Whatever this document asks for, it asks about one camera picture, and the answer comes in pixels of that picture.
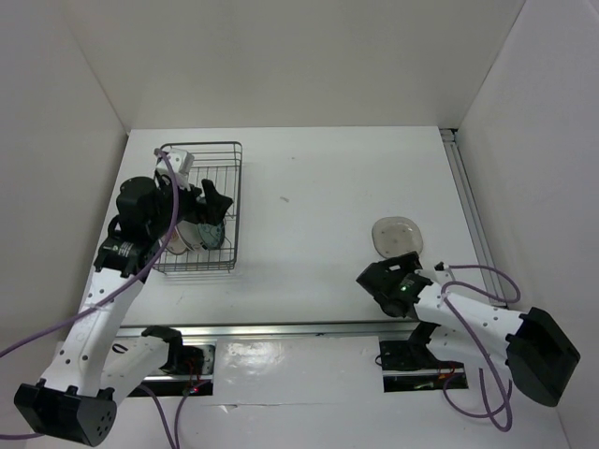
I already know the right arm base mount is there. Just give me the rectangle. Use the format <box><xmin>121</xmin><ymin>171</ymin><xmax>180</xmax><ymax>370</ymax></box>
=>
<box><xmin>374</xmin><ymin>340</ymin><xmax>468</xmax><ymax>393</ymax></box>

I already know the blue floral small plate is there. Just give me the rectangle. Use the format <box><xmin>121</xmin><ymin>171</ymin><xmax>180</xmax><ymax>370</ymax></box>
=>
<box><xmin>197</xmin><ymin>222</ymin><xmax>226</xmax><ymax>251</ymax></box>

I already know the grey wire dish rack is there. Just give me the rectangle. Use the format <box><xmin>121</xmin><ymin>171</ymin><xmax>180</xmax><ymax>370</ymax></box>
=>
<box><xmin>153</xmin><ymin>141</ymin><xmax>242</xmax><ymax>274</ymax></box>

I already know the orange sunburst plate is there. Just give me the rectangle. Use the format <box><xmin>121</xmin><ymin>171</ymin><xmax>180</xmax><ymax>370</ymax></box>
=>
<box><xmin>166</xmin><ymin>229</ymin><xmax>188</xmax><ymax>255</ymax></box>

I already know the green red rimmed plate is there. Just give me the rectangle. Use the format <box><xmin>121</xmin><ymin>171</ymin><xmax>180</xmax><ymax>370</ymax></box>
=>
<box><xmin>177</xmin><ymin>221</ymin><xmax>203</xmax><ymax>252</ymax></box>

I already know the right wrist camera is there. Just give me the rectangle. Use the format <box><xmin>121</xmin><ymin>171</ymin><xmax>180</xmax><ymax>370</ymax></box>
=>
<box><xmin>433</xmin><ymin>262</ymin><xmax>453</xmax><ymax>277</ymax></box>

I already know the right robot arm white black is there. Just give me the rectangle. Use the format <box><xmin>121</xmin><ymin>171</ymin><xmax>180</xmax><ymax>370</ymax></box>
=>
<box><xmin>357</xmin><ymin>252</ymin><xmax>580</xmax><ymax>407</ymax></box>

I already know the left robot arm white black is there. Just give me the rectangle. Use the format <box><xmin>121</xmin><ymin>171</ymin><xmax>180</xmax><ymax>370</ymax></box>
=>
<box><xmin>14</xmin><ymin>175</ymin><xmax>233</xmax><ymax>447</ymax></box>

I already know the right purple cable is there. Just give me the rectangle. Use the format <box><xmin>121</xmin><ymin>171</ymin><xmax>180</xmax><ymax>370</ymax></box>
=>
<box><xmin>442</xmin><ymin>264</ymin><xmax>523</xmax><ymax>431</ymax></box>

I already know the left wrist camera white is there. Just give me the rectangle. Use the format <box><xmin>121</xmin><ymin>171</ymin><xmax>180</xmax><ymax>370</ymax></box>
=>
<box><xmin>154</xmin><ymin>148</ymin><xmax>195</xmax><ymax>190</ymax></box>

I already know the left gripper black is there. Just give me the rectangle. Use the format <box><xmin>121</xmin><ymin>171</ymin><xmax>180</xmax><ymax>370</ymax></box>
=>
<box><xmin>147</xmin><ymin>174</ymin><xmax>232</xmax><ymax>238</ymax></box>

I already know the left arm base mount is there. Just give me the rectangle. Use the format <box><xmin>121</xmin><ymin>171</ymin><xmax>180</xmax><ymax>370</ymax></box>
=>
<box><xmin>141</xmin><ymin>344</ymin><xmax>216</xmax><ymax>398</ymax></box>

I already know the aluminium front rail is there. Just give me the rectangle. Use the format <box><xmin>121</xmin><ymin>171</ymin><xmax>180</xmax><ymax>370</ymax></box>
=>
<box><xmin>114</xmin><ymin>319</ymin><xmax>417</xmax><ymax>339</ymax></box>

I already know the clear glass square plate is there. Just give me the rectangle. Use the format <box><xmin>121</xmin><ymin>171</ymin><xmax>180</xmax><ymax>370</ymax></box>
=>
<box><xmin>372</xmin><ymin>216</ymin><xmax>424</xmax><ymax>258</ymax></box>

